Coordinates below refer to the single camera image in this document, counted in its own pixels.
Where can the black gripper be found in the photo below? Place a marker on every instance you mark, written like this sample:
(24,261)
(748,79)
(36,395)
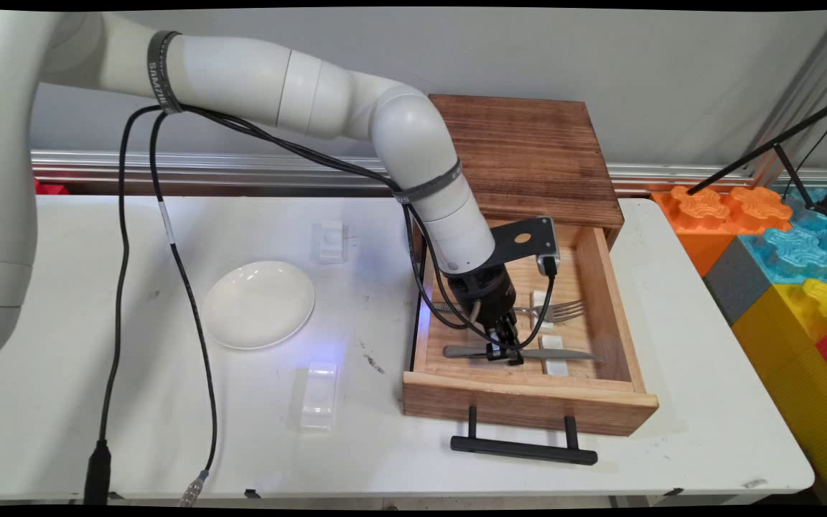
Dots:
(484,294)

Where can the steel serrated table knife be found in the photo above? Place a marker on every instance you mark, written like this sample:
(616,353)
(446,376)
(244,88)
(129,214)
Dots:
(564,354)

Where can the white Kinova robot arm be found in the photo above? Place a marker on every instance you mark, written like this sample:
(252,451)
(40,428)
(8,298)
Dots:
(241,75)

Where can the steel fork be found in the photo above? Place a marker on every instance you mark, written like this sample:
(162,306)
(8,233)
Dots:
(566,310)

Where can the light wooden drawer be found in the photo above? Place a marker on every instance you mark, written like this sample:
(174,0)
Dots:
(528,406)

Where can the dark wooden drawer cabinet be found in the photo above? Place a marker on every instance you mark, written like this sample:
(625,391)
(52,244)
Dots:
(535,158)

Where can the black table edge clip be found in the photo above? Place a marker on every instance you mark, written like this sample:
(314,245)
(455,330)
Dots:
(673,492)
(253,493)

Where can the grey foam block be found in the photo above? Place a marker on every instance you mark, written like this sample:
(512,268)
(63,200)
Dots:
(736,283)

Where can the orange foam block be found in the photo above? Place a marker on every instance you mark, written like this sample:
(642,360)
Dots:
(708,215)

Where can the white ceramic plate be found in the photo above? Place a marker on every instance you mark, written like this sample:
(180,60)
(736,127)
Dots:
(259,305)

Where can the blue foam block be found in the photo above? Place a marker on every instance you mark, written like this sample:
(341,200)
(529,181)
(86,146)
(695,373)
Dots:
(797,251)

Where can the black tripod stand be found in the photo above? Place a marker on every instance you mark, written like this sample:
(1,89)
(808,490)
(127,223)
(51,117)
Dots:
(765,148)

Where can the grey curtain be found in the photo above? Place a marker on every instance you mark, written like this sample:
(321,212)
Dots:
(826,72)

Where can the red plastic block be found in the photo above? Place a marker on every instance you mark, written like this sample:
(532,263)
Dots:
(51,189)

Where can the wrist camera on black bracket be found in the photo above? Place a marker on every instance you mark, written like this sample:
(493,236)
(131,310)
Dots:
(521,240)

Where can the aluminium rail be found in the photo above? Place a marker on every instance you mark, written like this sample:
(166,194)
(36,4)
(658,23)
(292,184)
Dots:
(241,172)

